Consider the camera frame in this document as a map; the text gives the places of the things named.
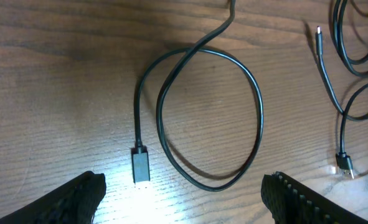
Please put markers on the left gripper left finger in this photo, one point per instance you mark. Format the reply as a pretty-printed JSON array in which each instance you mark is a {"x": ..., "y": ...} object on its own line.
[{"x": 73, "y": 202}]

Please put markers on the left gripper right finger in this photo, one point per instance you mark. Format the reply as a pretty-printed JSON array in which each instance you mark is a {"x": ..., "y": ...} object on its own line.
[{"x": 291, "y": 202}]

